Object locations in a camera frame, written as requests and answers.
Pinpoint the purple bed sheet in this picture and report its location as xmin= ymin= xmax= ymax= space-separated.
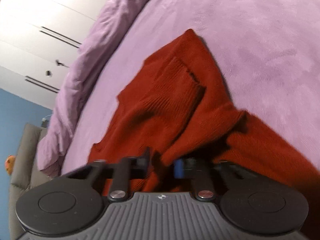
xmin=61 ymin=0 xmax=319 ymax=173

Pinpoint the red knit sweater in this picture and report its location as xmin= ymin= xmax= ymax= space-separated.
xmin=88 ymin=29 xmax=319 ymax=203

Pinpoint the white wardrobe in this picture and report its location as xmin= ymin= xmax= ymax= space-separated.
xmin=1 ymin=0 xmax=107 ymax=109

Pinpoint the orange plush toy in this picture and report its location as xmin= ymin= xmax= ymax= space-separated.
xmin=4 ymin=155 xmax=16 ymax=175

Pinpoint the grey upholstered headboard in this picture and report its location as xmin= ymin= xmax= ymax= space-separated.
xmin=9 ymin=124 xmax=50 ymax=239

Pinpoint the purple rolled duvet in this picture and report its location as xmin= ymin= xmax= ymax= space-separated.
xmin=36 ymin=0 xmax=148 ymax=178

